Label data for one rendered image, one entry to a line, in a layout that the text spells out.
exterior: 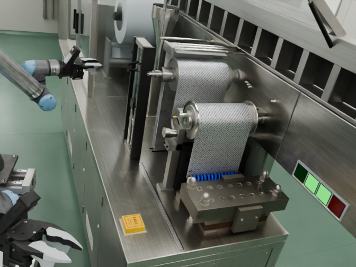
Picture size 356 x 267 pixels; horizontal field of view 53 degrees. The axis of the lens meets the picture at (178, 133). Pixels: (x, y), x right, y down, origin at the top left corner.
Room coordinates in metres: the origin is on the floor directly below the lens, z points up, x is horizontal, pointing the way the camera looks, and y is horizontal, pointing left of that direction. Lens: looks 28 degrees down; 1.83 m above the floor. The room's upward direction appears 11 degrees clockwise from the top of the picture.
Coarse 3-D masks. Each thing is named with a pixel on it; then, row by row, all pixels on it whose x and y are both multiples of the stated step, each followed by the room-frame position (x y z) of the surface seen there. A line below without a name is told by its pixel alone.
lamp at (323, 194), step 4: (320, 188) 1.00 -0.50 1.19; (324, 188) 0.99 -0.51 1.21; (320, 192) 1.00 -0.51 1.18; (324, 192) 0.98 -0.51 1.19; (328, 192) 0.97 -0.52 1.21; (316, 196) 1.00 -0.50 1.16; (320, 196) 0.99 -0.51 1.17; (324, 196) 0.98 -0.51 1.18; (328, 196) 0.96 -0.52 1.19; (324, 200) 0.97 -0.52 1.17
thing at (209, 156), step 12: (204, 144) 1.18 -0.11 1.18; (216, 144) 1.20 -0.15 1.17; (228, 144) 1.23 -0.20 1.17; (240, 144) 1.25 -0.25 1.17; (192, 156) 1.16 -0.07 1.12; (204, 156) 1.19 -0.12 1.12; (216, 156) 1.21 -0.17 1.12; (228, 156) 1.24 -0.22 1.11; (240, 156) 1.26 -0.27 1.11; (192, 168) 1.17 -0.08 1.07; (204, 168) 1.19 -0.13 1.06; (216, 168) 1.22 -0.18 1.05; (228, 168) 1.24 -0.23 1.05
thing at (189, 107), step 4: (188, 108) 1.24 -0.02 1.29; (192, 108) 1.21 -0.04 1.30; (192, 112) 1.20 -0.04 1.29; (252, 112) 1.29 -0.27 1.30; (252, 116) 1.28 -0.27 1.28; (196, 120) 1.17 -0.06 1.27; (252, 120) 1.28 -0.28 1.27; (252, 124) 1.27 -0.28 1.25; (192, 128) 1.18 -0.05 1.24; (188, 132) 1.20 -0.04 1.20; (192, 132) 1.17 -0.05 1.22
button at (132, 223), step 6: (126, 216) 0.99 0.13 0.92; (132, 216) 0.99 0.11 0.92; (138, 216) 1.00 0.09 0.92; (126, 222) 0.96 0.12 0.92; (132, 222) 0.96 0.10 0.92; (138, 222) 0.97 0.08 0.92; (126, 228) 0.93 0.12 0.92; (132, 228) 0.93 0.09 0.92; (138, 228) 0.94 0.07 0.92; (144, 228) 0.95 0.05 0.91
